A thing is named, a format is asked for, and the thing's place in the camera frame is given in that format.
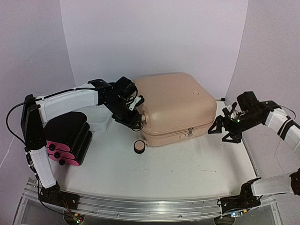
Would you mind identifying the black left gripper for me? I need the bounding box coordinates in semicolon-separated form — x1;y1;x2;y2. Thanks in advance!
105;98;142;129

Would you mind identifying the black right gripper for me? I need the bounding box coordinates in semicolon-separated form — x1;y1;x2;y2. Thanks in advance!
208;112;261;143

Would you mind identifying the beige hard-shell suitcase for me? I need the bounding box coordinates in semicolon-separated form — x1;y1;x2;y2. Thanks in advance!
135;73;217;147

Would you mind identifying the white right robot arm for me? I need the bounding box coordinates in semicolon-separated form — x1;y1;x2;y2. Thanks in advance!
208;91;300;208

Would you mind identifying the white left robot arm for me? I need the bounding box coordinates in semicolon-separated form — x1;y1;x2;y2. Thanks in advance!
21;77;144;205

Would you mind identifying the white perforated plastic basket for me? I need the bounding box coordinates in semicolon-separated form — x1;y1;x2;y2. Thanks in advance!
76;105;112;132

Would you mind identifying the black pink drawer organizer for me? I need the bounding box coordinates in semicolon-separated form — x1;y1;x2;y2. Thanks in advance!
45;112;92;166

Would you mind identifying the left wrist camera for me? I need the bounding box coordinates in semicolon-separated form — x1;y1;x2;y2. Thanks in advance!
129;95;144;111

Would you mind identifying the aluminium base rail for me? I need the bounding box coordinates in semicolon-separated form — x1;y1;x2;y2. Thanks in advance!
14;179;281;224

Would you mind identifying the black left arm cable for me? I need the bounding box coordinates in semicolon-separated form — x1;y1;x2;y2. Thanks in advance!
6;102;28;146

